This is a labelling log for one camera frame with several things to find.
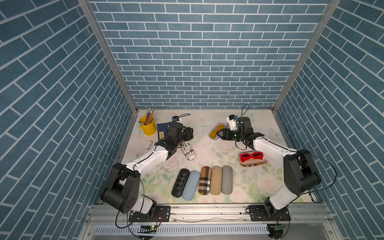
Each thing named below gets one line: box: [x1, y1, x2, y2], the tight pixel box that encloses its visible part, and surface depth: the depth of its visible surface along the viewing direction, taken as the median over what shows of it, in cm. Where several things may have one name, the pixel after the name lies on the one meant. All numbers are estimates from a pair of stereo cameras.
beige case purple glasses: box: [210, 166, 222, 195], surface depth 83 cm
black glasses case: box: [171, 168, 190, 198], surface depth 82 cm
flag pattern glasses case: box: [181, 141, 197, 161], surface depth 95 cm
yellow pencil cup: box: [139, 115, 157, 136], surface depth 101 cm
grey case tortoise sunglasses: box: [221, 165, 233, 195], surface depth 84 cm
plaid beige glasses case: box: [198, 166, 212, 196], surface depth 83 cm
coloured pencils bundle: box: [145, 107, 155, 125], surface depth 101 cm
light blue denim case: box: [182, 170, 201, 201], surface depth 82 cm
